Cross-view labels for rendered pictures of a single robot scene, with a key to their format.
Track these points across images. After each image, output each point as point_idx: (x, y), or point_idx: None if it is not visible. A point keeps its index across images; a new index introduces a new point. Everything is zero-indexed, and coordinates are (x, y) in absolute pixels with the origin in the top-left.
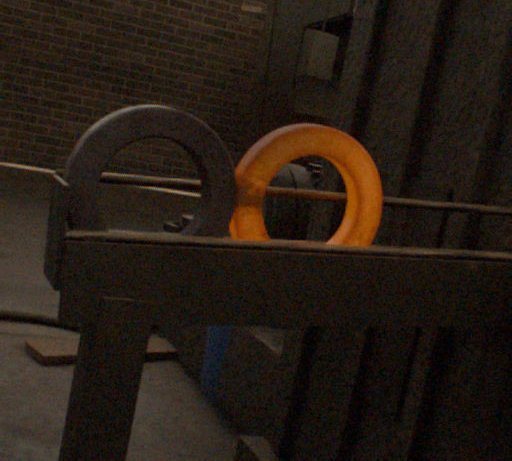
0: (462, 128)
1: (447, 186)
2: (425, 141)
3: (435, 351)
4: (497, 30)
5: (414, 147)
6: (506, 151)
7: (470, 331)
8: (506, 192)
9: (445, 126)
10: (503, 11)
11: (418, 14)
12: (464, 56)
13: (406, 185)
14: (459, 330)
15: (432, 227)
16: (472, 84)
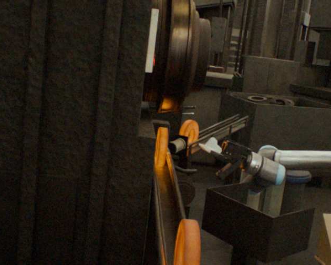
0: (76, 143)
1: (72, 176)
2: (42, 151)
3: (97, 263)
4: (105, 92)
5: (38, 157)
6: (117, 155)
7: (114, 246)
8: (122, 176)
9: (60, 142)
10: (107, 82)
11: (7, 67)
12: (66, 100)
13: (37, 180)
14: (105, 247)
15: (69, 201)
16: (78, 118)
